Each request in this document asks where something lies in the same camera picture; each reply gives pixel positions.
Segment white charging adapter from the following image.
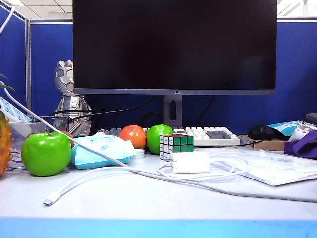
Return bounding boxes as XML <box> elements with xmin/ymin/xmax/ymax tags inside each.
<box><xmin>169</xmin><ymin>152</ymin><xmax>211</xmax><ymax>174</ymax></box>

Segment thin white charging cable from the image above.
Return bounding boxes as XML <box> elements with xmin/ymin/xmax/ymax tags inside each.
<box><xmin>43</xmin><ymin>151</ymin><xmax>250</xmax><ymax>207</ymax></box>

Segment grey monitor stand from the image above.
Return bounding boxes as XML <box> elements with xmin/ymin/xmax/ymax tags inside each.
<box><xmin>163</xmin><ymin>95</ymin><xmax>183</xmax><ymax>128</ymax></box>

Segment small green apple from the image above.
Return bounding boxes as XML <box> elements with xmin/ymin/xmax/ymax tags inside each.
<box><xmin>146</xmin><ymin>124</ymin><xmax>174</xmax><ymax>155</ymax></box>

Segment orange round fruit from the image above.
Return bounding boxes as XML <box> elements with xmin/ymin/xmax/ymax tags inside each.
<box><xmin>119</xmin><ymin>125</ymin><xmax>147</xmax><ymax>150</ymax></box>

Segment rubiks cube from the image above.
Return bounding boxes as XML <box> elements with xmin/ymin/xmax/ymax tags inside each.
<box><xmin>159</xmin><ymin>134</ymin><xmax>195</xmax><ymax>162</ymax></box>

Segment light blue wet wipes pack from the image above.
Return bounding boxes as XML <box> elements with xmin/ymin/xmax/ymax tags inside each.
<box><xmin>70</xmin><ymin>135</ymin><xmax>137</xmax><ymax>170</ymax></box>

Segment white grey keyboard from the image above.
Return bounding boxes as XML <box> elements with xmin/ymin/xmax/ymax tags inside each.
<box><xmin>96</xmin><ymin>125</ymin><xmax>241</xmax><ymax>147</ymax></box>

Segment black computer monitor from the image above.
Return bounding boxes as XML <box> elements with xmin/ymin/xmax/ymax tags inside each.
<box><xmin>72</xmin><ymin>0</ymin><xmax>277</xmax><ymax>96</ymax></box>

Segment brown kiwi fruit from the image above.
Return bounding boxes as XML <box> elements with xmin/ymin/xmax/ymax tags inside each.
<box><xmin>61</xmin><ymin>130</ymin><xmax>75</xmax><ymax>149</ymax></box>

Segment silver robot figurine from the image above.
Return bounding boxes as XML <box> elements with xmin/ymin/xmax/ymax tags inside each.
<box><xmin>53</xmin><ymin>60</ymin><xmax>93</xmax><ymax>137</ymax></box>

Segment black computer mouse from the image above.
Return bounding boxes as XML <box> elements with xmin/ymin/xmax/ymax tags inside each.
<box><xmin>248</xmin><ymin>124</ymin><xmax>276</xmax><ymax>141</ymax></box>

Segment brown cardboard pad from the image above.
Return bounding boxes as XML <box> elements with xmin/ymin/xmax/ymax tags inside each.
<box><xmin>238</xmin><ymin>134</ymin><xmax>289</xmax><ymax>151</ymax></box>

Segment large green apple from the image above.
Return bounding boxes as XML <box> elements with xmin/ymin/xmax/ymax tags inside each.
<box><xmin>21</xmin><ymin>128</ymin><xmax>72</xmax><ymax>177</ymax></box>

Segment clear plastic document sleeve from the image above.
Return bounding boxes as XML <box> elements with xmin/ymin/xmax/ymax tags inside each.
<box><xmin>193</xmin><ymin>147</ymin><xmax>317</xmax><ymax>186</ymax></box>

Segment teal white patterned package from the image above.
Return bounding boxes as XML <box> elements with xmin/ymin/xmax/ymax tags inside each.
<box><xmin>267</xmin><ymin>120</ymin><xmax>311</xmax><ymax>137</ymax></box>

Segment clear acrylic organizer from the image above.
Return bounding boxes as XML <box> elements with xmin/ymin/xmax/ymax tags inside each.
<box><xmin>6</xmin><ymin>115</ymin><xmax>70</xmax><ymax>172</ymax></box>

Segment blue white blister pack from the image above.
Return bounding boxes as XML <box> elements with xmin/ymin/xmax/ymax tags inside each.
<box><xmin>0</xmin><ymin>96</ymin><xmax>32</xmax><ymax>123</ymax></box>

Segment blue office partition panel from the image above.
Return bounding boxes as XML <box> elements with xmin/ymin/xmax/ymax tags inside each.
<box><xmin>0</xmin><ymin>5</ymin><xmax>27</xmax><ymax>110</ymax></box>
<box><xmin>30</xmin><ymin>18</ymin><xmax>317</xmax><ymax>136</ymax></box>

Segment green plant leaf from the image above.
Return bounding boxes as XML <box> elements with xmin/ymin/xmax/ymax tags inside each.
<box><xmin>0</xmin><ymin>73</ymin><xmax>15</xmax><ymax>92</ymax></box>

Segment orange spiky fake fruit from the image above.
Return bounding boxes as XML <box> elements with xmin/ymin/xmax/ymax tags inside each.
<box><xmin>0</xmin><ymin>111</ymin><xmax>13</xmax><ymax>177</ymax></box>

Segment looped black cable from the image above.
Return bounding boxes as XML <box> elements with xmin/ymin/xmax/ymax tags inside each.
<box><xmin>140</xmin><ymin>112</ymin><xmax>164</xmax><ymax>127</ymax></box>

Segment short black monitor cable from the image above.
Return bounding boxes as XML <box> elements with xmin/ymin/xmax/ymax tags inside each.
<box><xmin>197</xmin><ymin>95</ymin><xmax>215</xmax><ymax>127</ymax></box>

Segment long black power cable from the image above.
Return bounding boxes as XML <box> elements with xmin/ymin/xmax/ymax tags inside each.
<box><xmin>47</xmin><ymin>95</ymin><xmax>157</xmax><ymax>122</ymax></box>

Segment thin black mouse cable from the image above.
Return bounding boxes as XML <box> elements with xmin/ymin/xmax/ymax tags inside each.
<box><xmin>239</xmin><ymin>139</ymin><xmax>264</xmax><ymax>146</ymax></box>

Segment thick white cable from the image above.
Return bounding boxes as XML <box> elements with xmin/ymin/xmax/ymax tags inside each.
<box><xmin>0</xmin><ymin>81</ymin><xmax>317</xmax><ymax>203</ymax></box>

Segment grey partition post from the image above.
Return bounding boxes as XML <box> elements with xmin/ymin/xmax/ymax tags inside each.
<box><xmin>25</xmin><ymin>18</ymin><xmax>32</xmax><ymax>117</ymax></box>

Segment white hanging cable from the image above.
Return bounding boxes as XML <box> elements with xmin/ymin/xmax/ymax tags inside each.
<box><xmin>0</xmin><ymin>5</ymin><xmax>15</xmax><ymax>34</ymax></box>

